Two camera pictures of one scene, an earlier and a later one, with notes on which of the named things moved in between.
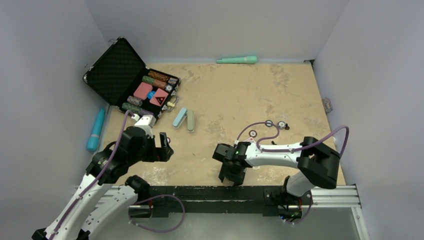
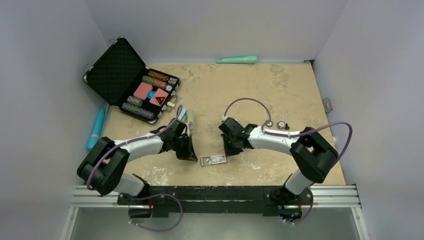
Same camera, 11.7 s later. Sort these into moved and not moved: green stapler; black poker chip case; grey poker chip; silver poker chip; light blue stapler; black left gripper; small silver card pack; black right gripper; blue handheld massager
Moved: black left gripper; small silver card pack; black right gripper
Not moved: green stapler; grey poker chip; black poker chip case; blue handheld massager; silver poker chip; light blue stapler
